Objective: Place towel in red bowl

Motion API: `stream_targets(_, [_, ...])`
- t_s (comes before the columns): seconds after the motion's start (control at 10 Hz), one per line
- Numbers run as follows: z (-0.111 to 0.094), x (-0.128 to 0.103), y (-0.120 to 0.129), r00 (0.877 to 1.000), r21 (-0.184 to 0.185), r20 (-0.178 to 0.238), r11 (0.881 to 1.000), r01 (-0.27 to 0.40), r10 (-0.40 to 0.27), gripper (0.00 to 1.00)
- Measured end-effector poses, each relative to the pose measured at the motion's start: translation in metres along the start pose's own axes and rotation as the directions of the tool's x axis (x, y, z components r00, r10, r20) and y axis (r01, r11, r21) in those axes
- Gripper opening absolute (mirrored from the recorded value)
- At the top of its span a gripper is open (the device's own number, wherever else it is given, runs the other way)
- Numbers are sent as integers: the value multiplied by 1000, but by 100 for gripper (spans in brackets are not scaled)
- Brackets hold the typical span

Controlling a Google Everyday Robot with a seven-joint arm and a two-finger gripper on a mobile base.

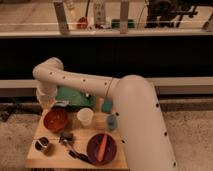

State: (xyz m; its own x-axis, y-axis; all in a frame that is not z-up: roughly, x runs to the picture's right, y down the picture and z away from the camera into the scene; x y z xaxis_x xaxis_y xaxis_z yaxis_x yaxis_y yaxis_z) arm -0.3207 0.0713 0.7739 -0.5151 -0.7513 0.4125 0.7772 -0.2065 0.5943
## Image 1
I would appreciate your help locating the white plastic cup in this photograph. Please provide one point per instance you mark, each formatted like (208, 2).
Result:
(85, 116)

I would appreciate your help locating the wooden post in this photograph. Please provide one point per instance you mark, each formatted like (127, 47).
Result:
(124, 9)
(61, 17)

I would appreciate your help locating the right wooden post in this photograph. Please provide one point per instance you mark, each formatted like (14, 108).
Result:
(124, 9)

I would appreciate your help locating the wooden table board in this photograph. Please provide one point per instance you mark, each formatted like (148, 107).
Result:
(61, 159)

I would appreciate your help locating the red object on shelf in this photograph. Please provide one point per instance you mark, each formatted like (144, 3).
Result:
(82, 23)

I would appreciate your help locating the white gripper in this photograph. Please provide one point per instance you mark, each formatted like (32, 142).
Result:
(46, 96)

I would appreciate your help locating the blue small cup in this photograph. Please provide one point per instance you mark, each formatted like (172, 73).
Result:
(111, 122)

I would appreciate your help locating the black handled utensil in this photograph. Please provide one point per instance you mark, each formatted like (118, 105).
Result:
(79, 156)

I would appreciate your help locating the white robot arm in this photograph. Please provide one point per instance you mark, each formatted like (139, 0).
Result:
(140, 121)

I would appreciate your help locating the left wooden post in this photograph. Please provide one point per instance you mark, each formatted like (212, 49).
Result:
(61, 17)

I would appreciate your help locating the black clip tool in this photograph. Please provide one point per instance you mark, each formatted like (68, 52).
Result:
(66, 137)

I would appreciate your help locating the black machine on shelf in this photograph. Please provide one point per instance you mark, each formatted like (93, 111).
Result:
(168, 13)

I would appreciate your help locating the green towel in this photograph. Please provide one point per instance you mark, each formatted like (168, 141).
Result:
(74, 99)

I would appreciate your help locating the purple plate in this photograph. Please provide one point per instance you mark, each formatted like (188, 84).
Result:
(93, 148)

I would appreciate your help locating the white labelled box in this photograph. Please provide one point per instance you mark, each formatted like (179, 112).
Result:
(99, 7)

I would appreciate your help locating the green box on shelf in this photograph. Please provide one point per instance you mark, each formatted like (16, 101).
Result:
(116, 23)

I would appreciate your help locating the teal small object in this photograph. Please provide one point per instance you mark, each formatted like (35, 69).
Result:
(106, 106)

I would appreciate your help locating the red bowl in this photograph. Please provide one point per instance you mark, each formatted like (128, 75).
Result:
(55, 120)

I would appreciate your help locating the orange carrot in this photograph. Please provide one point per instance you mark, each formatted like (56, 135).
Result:
(102, 148)

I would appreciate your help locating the metal cup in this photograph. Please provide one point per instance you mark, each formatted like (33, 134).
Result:
(43, 145)

